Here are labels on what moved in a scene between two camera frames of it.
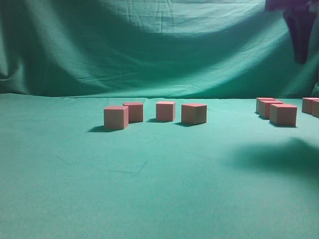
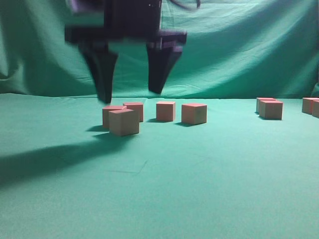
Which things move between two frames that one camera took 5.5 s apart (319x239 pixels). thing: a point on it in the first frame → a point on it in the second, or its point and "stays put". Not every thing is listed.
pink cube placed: (135, 112) stays put
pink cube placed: (194, 114) stays put
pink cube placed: (165, 111) stays put
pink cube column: (307, 104) stays put
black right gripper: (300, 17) → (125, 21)
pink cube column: (283, 115) → (124, 122)
